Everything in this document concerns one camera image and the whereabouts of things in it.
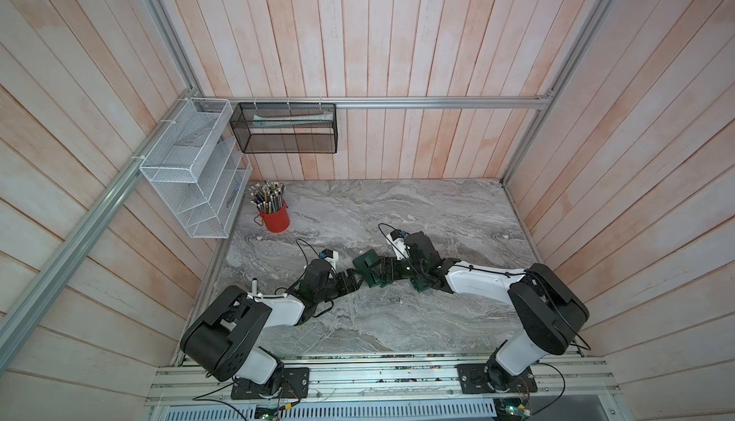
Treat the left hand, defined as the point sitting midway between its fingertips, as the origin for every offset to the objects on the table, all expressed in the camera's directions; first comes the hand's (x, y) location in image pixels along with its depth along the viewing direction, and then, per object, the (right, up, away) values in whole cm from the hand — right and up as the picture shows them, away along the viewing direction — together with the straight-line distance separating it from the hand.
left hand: (358, 284), depth 89 cm
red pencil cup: (-30, +19, +12) cm, 38 cm away
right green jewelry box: (+3, +7, -4) cm, 8 cm away
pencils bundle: (-30, +28, +4) cm, 42 cm away
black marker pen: (-34, -1, +1) cm, 34 cm away
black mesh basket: (-27, +54, +15) cm, 63 cm away
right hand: (+5, +5, -1) cm, 8 cm away
